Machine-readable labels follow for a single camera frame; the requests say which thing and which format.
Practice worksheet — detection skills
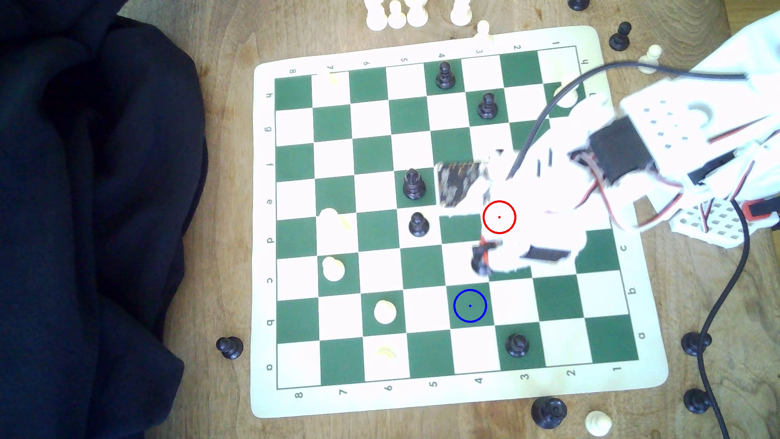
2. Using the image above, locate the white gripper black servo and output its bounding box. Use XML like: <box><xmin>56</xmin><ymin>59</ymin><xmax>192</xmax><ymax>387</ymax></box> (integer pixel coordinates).
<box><xmin>438</xmin><ymin>98</ymin><xmax>660</xmax><ymax>275</ymax></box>

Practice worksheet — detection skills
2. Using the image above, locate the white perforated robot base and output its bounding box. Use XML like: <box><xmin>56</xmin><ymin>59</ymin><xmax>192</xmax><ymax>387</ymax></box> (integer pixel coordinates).
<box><xmin>669</xmin><ymin>198</ymin><xmax>756</xmax><ymax>250</ymax></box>

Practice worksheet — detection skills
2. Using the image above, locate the black chess bishop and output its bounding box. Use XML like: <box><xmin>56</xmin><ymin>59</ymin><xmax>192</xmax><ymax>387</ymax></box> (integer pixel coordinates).
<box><xmin>403</xmin><ymin>168</ymin><xmax>427</xmax><ymax>201</ymax></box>

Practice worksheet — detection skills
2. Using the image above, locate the white chess knight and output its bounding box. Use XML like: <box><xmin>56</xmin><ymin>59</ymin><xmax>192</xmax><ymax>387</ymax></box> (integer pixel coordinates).
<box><xmin>553</xmin><ymin>76</ymin><xmax>583</xmax><ymax>109</ymax></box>

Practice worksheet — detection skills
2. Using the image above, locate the tall white chess piece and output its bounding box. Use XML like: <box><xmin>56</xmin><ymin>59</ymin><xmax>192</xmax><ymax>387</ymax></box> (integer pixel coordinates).
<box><xmin>318</xmin><ymin>207</ymin><xmax>354</xmax><ymax>245</ymax></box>

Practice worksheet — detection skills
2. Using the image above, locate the green white chess board mat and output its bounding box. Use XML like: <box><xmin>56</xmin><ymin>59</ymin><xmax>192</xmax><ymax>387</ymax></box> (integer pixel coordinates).
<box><xmin>250</xmin><ymin>24</ymin><xmax>670</xmax><ymax>419</ymax></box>

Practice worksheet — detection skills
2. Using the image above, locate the large black chess piece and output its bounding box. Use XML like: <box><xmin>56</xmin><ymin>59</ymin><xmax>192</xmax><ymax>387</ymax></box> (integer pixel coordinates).
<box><xmin>531</xmin><ymin>396</ymin><xmax>568</xmax><ymax>430</ymax></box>

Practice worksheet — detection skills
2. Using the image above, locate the red black table clamp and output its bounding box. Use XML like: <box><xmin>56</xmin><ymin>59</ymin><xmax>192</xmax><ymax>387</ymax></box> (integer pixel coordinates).
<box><xmin>740</xmin><ymin>198</ymin><xmax>780</xmax><ymax>231</ymax></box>

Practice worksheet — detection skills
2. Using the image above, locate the dark navy cloth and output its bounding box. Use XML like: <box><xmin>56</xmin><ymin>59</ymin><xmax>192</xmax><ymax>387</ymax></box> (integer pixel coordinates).
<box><xmin>0</xmin><ymin>0</ymin><xmax>209</xmax><ymax>439</ymax></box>

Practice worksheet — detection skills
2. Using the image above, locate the black cable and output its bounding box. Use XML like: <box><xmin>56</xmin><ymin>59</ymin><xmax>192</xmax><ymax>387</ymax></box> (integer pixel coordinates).
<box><xmin>505</xmin><ymin>61</ymin><xmax>752</xmax><ymax>439</ymax></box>

